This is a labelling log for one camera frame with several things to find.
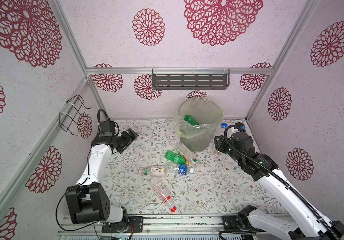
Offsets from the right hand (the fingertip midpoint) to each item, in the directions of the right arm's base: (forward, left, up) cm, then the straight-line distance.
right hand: (218, 136), depth 72 cm
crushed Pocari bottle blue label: (-6, +21, -24) cm, 33 cm away
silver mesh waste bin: (+12, +4, -23) cm, 26 cm away
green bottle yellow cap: (+1, +18, -25) cm, 30 cm away
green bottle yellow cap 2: (+26, +11, -15) cm, 32 cm away
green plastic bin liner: (+27, 0, -10) cm, 29 cm away
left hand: (+4, +45, -11) cm, 46 cm away
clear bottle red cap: (-19, +27, -25) cm, 41 cm away
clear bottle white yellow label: (-8, +33, -24) cm, 41 cm away
